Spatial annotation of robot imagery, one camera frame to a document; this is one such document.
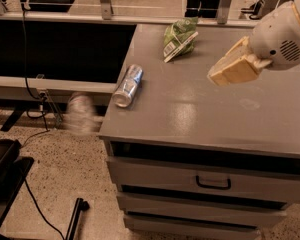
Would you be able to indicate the black drawer handle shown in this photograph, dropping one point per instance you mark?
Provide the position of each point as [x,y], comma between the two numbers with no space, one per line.
[202,184]

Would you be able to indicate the metal railing post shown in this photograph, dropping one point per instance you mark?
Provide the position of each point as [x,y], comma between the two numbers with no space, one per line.
[106,9]
[223,11]

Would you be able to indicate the silver blue soda can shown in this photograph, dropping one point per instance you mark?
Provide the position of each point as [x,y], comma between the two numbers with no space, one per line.
[127,88]

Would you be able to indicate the clear plastic water bottle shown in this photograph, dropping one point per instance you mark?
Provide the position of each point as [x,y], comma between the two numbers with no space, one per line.
[81,116]

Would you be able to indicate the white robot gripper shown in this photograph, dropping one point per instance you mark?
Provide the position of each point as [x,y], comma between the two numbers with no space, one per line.
[277,37]

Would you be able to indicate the green jalapeno chip bag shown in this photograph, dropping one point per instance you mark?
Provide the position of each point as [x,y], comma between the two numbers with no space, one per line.
[179,38]

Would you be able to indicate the black chair base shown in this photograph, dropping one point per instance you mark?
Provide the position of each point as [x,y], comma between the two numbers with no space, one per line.
[13,171]

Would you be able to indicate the black metal bar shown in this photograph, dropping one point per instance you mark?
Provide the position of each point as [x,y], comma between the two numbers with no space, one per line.
[80,206]

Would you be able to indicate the metal railing post right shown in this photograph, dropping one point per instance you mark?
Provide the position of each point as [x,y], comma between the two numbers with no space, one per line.
[223,11]

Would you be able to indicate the grey drawer cabinet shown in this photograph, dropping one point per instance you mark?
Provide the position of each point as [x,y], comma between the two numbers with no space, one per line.
[180,125]

